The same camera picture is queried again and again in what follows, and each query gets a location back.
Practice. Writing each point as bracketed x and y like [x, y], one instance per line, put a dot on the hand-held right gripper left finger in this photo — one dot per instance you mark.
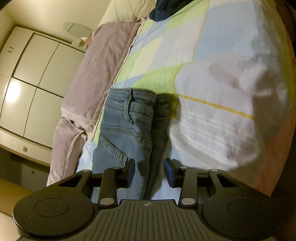
[131, 170]

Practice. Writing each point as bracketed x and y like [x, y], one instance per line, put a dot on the round glass table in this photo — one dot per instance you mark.
[76, 29]

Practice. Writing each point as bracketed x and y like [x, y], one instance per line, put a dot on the patchwork bed sheet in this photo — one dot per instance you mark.
[219, 76]

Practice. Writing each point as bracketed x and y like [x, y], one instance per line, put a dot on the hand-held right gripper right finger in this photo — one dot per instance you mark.
[169, 173]

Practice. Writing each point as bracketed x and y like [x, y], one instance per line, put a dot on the cream quilted duvet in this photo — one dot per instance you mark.
[124, 10]

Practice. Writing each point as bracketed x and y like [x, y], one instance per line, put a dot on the dark blue cloth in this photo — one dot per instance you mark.
[165, 10]

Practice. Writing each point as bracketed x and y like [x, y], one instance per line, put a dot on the blue jeans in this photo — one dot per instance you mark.
[126, 129]

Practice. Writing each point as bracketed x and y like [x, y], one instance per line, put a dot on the small brown box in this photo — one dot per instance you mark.
[88, 40]

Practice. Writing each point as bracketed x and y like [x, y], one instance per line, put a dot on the white wardrobe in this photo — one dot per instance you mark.
[37, 76]

